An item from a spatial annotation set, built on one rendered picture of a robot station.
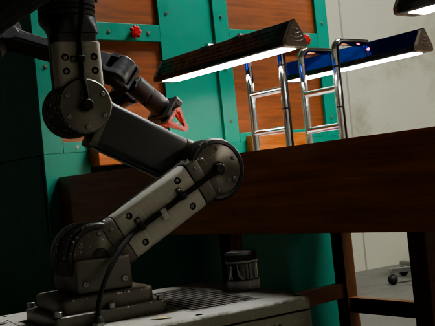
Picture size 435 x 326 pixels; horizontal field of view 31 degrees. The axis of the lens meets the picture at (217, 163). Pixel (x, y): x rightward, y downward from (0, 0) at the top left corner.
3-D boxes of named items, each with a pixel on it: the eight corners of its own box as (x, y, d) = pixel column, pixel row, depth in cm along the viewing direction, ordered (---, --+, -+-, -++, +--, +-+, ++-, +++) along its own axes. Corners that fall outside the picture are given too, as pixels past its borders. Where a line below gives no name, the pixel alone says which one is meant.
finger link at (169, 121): (182, 122, 225) (159, 102, 221) (197, 119, 220) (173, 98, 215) (172, 141, 222) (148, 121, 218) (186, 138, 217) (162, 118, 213)
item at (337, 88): (350, 176, 247) (335, 35, 248) (305, 180, 263) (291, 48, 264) (388, 172, 259) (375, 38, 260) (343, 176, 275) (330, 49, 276)
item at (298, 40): (287, 45, 205) (283, 17, 205) (153, 83, 254) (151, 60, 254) (308, 46, 210) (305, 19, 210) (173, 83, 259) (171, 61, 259)
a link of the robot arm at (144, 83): (133, 86, 207) (141, 70, 210) (118, 94, 212) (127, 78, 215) (152, 102, 210) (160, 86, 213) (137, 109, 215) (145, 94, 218)
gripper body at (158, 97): (162, 105, 222) (142, 89, 218) (182, 99, 214) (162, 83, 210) (151, 123, 219) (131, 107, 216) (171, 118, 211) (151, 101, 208)
